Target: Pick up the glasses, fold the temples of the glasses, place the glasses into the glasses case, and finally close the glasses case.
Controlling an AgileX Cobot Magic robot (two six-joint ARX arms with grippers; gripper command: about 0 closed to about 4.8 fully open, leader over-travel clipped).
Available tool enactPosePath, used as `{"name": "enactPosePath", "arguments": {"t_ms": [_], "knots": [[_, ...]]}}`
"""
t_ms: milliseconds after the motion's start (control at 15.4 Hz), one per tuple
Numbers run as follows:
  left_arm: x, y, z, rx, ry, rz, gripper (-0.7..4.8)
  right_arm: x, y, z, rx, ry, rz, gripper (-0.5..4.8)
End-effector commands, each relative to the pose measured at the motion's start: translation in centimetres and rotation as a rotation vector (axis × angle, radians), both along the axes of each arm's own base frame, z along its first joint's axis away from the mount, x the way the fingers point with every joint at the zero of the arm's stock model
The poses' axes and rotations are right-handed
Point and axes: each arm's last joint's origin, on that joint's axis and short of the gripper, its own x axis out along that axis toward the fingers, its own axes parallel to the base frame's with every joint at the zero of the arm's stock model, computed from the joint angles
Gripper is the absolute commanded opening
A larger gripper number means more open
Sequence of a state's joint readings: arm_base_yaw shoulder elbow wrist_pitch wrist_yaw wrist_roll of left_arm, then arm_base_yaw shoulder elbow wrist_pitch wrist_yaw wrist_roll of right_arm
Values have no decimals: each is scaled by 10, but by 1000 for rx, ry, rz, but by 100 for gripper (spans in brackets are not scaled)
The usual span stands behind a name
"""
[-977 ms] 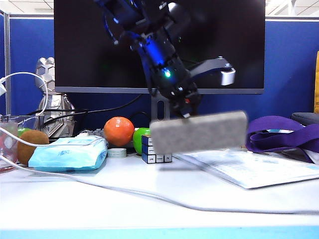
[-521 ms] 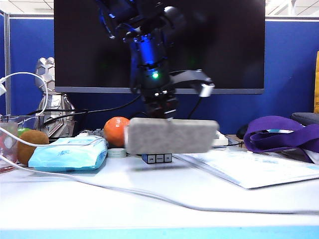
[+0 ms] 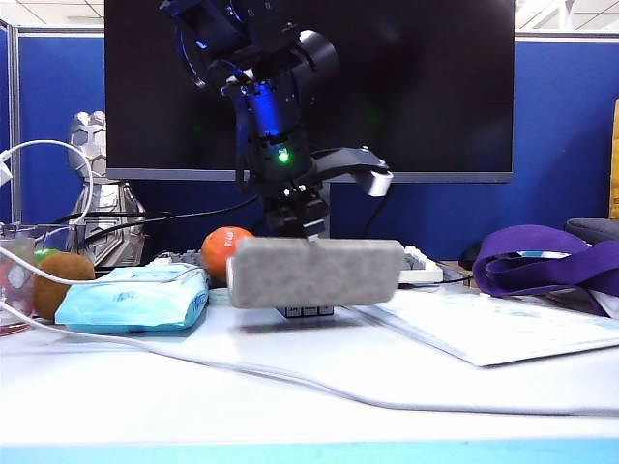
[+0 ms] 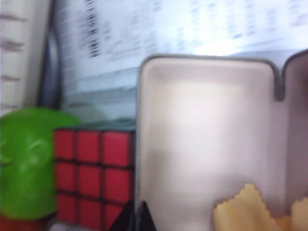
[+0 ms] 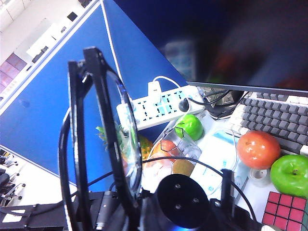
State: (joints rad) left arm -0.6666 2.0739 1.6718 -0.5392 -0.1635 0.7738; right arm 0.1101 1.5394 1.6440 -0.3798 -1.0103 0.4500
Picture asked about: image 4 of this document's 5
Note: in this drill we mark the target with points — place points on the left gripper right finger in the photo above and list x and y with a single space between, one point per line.
146 220

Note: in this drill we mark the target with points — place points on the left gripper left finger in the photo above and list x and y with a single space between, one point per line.
126 221

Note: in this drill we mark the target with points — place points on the grey suede glasses case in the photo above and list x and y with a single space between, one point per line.
204 132

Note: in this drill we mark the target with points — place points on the Rubik's cube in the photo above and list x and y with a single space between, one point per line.
89 149

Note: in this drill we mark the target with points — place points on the yellow cleaning cloth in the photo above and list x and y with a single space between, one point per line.
240 211

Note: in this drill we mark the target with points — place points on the green apple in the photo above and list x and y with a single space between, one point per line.
29 156

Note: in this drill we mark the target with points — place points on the documents in clear sleeve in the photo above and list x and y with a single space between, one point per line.
168 29

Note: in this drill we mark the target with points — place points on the white and grey keyboard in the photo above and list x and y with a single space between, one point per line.
16 60

